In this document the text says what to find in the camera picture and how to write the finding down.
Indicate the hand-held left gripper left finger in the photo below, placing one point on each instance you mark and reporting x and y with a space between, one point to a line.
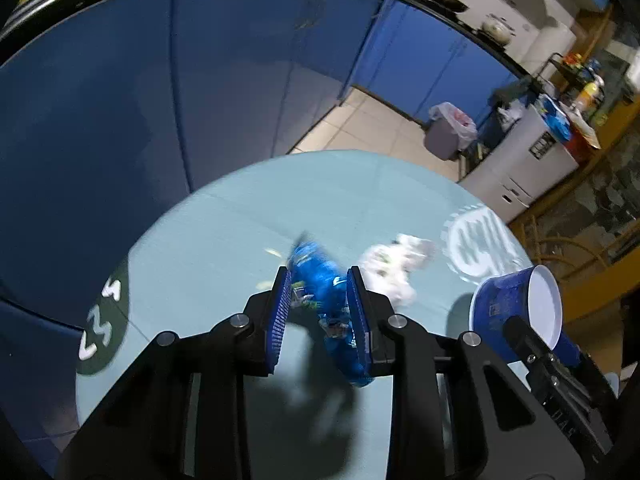
280 310

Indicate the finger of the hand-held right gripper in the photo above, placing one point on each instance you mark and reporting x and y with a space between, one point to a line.
525 342

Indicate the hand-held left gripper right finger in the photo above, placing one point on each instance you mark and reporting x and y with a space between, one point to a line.
357 320

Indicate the blue paper cup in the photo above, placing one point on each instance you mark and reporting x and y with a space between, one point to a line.
510 305

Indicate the blue snack wrapper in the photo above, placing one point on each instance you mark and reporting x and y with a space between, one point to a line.
320 285

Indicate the grey trash can with bag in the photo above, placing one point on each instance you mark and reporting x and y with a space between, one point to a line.
447 132

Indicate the small yellow scrap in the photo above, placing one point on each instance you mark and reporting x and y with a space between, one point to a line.
272 251

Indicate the crumpled white tissue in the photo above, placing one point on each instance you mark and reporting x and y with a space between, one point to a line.
395 270

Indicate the white cabinet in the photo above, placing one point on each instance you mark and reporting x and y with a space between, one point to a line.
525 160

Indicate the red basin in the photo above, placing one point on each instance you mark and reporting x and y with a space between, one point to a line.
580 145

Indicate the blue packet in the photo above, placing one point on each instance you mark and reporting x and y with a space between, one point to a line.
555 117

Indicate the dark hanging cloth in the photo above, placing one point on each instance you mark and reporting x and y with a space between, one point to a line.
507 105

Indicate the yellow bottle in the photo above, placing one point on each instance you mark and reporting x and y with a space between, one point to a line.
590 92

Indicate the blue kitchen cabinet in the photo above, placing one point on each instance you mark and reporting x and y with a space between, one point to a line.
150 85

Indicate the white pot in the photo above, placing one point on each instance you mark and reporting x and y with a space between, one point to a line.
497 27

